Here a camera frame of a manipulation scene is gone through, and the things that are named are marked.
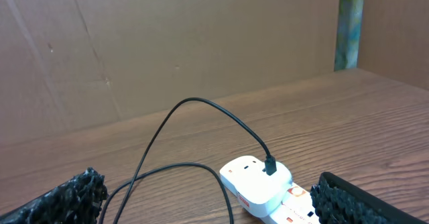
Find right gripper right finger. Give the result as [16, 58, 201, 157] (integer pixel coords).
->
[310, 172, 425, 224]

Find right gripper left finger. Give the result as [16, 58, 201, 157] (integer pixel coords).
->
[1, 167, 108, 224]

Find white USB charger adapter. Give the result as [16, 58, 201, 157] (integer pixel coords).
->
[219, 156, 293, 218]

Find white power strip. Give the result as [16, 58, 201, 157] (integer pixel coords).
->
[261, 182, 320, 224]

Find black USB charging cable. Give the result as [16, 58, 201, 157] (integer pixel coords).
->
[97, 97, 278, 224]

